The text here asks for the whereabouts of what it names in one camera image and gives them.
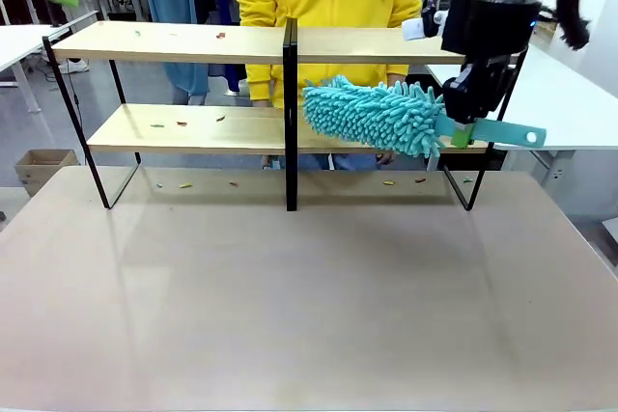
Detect large white desk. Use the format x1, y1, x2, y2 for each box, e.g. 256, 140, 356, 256
427, 42, 618, 191

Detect black right arm cable sleeve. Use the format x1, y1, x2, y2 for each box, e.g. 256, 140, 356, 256
554, 0, 593, 51

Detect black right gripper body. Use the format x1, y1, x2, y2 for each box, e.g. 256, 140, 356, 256
440, 0, 541, 67

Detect wooden shelf unit black frame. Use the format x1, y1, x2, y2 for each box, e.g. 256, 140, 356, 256
42, 17, 530, 213

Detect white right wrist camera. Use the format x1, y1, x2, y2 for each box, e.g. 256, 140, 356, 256
402, 10, 450, 42

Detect yellow sleeved right forearm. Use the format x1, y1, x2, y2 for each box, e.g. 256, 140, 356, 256
235, 0, 277, 102

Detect teal chenille duster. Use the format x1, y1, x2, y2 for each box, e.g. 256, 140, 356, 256
301, 74, 548, 160

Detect bystander in dark trousers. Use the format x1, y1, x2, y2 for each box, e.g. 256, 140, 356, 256
28, 0, 91, 74

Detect yellow sleeved left forearm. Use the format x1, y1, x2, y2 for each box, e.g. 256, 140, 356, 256
384, 0, 425, 83

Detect cardboard box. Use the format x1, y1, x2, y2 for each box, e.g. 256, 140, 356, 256
14, 150, 79, 199

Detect white side table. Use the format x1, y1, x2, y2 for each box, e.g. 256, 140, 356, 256
0, 24, 63, 115

